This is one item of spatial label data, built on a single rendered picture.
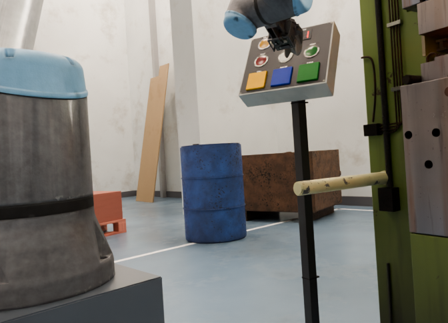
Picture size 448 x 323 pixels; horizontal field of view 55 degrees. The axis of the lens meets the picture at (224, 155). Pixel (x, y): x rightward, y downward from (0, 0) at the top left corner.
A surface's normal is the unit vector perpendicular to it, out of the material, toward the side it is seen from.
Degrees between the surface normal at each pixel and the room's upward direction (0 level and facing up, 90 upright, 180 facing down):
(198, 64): 90
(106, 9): 90
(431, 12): 90
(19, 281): 70
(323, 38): 60
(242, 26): 149
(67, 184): 90
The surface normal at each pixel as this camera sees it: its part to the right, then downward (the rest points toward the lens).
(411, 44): -0.83, 0.05
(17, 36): 0.87, 0.00
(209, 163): -0.02, 0.00
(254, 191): -0.56, 0.04
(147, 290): 0.68, -0.04
